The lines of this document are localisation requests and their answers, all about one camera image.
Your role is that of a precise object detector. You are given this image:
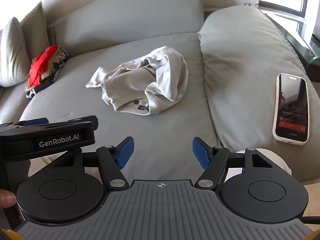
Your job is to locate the grey sofa back cushion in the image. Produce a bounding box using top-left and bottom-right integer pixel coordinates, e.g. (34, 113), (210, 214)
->
(49, 0), (206, 58)

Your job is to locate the red garment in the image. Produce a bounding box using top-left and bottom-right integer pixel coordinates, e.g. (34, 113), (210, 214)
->
(28, 45), (58, 87)

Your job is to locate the beige patterned garment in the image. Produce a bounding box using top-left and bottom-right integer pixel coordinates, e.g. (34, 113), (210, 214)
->
(31, 47), (68, 82)

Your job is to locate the olive throw pillow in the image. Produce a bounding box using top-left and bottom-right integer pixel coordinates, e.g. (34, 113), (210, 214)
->
(20, 2), (50, 55)

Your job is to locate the grey sofa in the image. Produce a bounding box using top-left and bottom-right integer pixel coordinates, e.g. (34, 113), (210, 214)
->
(0, 0), (320, 188)

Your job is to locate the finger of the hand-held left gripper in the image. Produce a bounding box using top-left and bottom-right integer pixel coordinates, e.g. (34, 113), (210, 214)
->
(0, 115), (98, 136)

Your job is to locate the person's right leg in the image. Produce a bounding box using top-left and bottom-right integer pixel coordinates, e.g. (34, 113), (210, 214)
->
(231, 148), (292, 180)

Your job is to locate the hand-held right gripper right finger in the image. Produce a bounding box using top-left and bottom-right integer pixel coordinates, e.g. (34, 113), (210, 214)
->
(192, 137), (274, 190)

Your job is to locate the black white patterned garment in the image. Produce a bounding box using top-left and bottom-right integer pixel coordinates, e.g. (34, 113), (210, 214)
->
(26, 51), (68, 99)

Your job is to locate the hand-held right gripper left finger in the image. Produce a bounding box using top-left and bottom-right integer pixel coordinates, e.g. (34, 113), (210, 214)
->
(54, 137), (135, 190)

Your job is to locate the black braided cable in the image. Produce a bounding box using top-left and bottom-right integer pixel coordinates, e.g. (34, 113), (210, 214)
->
(301, 220), (320, 230)

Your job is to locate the light beige throw pillow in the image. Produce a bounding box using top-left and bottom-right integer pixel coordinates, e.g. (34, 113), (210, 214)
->
(0, 17), (32, 87)

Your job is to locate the smartphone in white case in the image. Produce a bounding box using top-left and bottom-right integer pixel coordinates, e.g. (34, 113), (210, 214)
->
(272, 73), (310, 146)

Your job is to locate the white t-shirt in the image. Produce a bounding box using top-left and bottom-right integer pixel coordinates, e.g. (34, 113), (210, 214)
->
(85, 46), (188, 116)

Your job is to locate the person's left hand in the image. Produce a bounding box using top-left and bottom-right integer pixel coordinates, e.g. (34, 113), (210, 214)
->
(0, 189), (17, 209)

